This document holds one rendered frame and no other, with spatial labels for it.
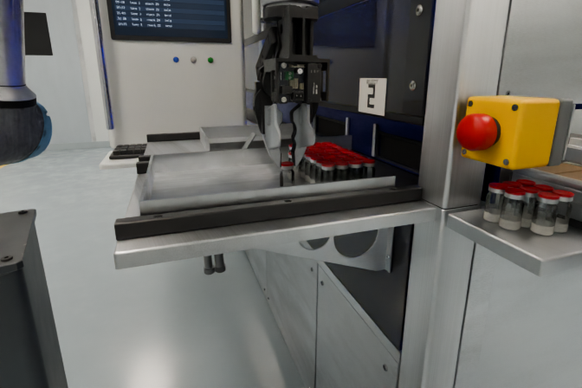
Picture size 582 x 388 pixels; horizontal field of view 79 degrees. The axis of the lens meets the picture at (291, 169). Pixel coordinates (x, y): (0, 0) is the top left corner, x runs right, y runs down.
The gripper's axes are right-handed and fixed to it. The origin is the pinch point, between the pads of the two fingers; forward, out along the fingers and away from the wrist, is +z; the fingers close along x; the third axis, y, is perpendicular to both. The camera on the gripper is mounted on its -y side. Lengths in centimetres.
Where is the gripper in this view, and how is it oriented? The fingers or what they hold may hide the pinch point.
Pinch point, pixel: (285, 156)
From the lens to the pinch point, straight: 52.7
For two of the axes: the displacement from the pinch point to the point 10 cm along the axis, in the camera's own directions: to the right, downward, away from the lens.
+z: 0.0, 9.7, 2.6
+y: 3.2, 2.5, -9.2
